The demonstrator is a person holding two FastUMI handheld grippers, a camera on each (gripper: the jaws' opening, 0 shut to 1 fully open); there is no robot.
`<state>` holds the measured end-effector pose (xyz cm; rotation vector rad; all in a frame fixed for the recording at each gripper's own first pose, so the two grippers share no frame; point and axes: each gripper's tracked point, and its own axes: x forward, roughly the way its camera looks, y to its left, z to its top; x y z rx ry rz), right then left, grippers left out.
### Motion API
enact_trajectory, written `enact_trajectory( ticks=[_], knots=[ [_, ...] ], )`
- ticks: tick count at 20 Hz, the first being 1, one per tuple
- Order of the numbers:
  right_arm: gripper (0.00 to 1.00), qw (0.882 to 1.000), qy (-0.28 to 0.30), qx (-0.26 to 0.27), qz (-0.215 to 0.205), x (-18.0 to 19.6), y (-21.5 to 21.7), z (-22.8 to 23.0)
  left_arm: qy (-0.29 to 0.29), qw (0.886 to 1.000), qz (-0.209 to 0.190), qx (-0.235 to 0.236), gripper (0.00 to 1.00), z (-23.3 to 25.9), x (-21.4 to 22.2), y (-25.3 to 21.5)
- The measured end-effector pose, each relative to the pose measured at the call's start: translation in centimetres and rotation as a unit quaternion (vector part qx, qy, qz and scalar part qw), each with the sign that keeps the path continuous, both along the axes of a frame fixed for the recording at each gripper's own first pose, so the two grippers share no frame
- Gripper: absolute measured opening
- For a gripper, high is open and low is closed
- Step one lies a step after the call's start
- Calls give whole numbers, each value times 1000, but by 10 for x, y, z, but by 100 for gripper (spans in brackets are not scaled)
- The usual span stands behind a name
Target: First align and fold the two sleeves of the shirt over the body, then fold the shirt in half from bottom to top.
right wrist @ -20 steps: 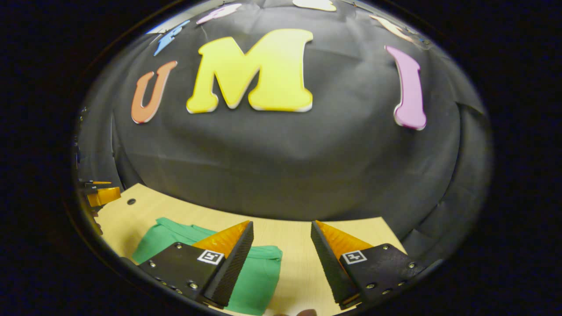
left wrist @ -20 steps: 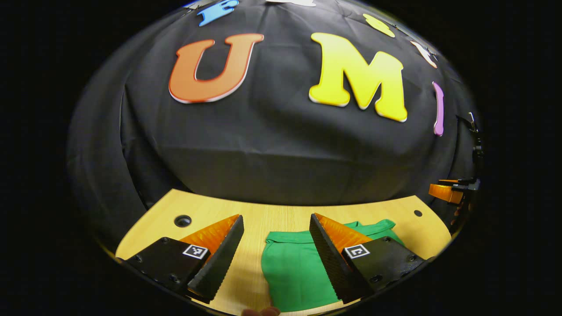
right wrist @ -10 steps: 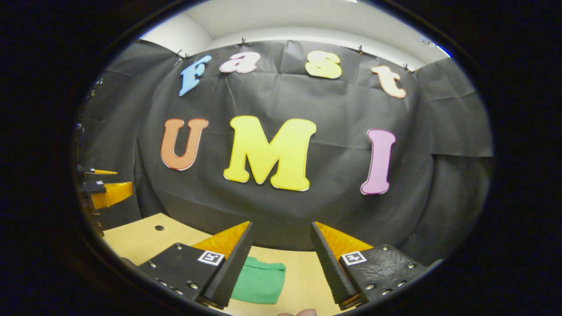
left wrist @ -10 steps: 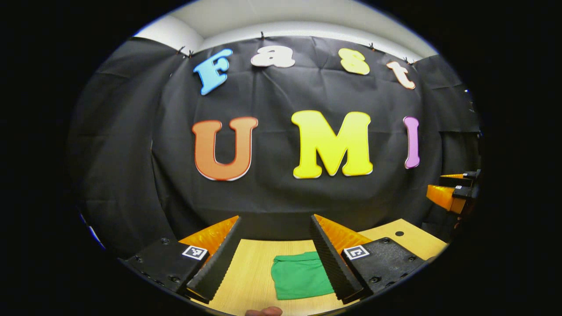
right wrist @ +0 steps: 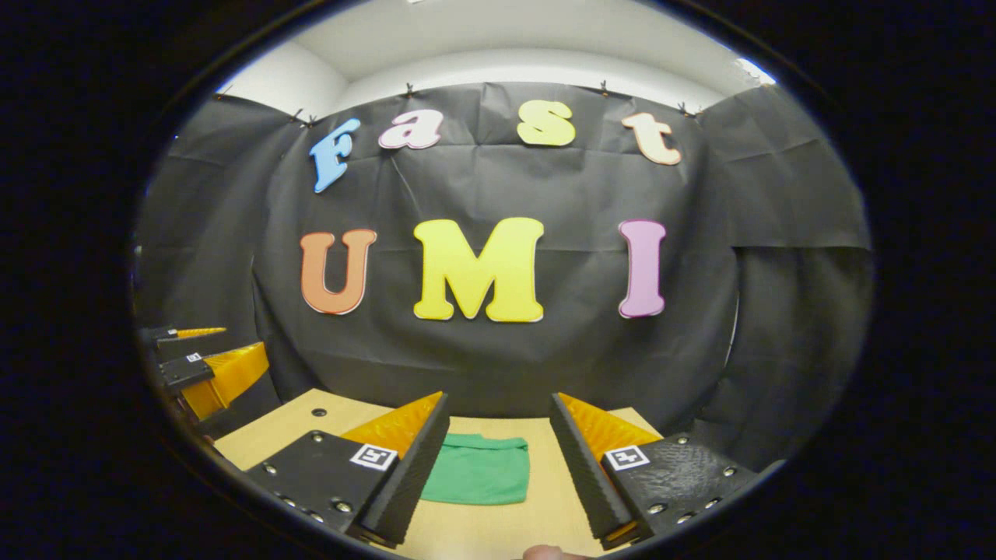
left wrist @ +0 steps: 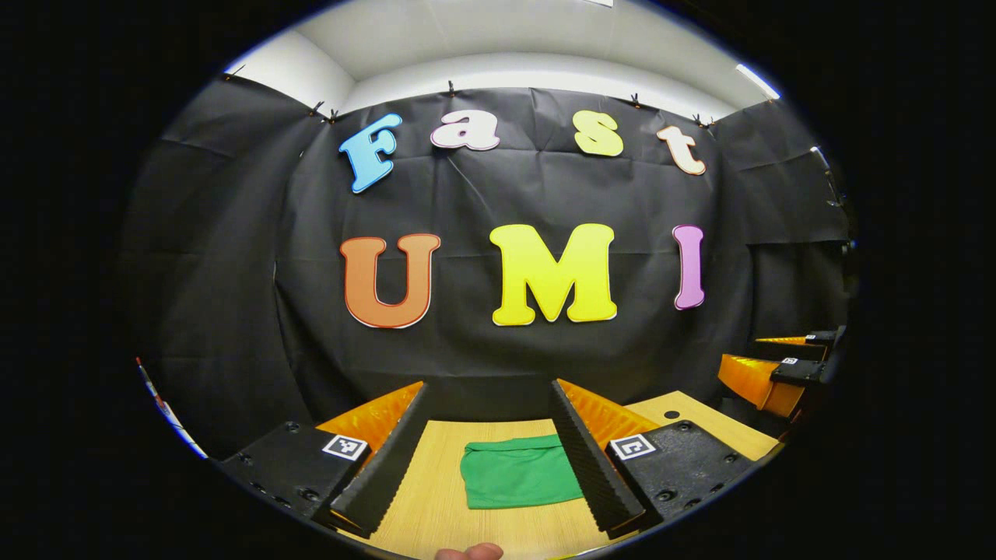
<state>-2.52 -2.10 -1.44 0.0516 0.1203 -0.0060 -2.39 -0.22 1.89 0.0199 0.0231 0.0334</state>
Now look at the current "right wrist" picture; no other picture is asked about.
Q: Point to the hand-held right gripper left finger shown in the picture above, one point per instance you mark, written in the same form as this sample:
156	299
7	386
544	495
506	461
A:
412	474

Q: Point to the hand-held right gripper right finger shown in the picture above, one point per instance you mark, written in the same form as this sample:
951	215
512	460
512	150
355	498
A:
587	474

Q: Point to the square ceiling light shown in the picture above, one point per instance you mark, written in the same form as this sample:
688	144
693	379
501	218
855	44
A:
756	71

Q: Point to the green T-shirt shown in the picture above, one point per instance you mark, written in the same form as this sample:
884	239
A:
482	470

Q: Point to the row of black backdrop clips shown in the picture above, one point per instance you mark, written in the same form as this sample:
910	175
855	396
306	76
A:
408	89

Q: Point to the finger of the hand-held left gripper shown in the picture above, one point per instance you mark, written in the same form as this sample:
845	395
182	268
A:
159	335
187	369

